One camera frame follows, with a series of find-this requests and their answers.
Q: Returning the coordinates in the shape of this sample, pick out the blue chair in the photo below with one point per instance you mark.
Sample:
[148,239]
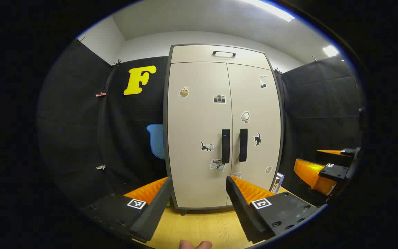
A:
[155,141]

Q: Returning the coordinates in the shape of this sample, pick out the cream cabinet drawer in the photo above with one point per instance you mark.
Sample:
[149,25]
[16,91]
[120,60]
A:
[192,54]

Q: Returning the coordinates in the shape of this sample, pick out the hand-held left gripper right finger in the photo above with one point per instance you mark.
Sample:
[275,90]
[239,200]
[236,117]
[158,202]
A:
[242,207]

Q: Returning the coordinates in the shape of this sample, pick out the small blue white box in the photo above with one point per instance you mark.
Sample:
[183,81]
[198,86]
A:
[278,182]

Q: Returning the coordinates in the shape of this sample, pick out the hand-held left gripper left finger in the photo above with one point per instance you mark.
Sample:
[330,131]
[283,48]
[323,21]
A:
[154,211]

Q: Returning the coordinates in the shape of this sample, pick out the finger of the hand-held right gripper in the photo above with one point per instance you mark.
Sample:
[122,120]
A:
[333,171]
[337,159]

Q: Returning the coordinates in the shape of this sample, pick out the cream double-door shoe cabinet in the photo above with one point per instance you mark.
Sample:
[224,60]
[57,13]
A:
[199,204]

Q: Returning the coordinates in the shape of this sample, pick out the small ceiling light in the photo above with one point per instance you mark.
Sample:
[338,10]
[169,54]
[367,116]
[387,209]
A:
[330,51]

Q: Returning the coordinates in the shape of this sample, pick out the black backdrop cloth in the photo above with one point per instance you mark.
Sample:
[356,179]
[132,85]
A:
[78,131]
[320,103]

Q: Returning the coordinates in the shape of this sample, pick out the cream shoe cabinet door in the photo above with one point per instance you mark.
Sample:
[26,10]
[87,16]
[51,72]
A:
[254,103]
[195,117]

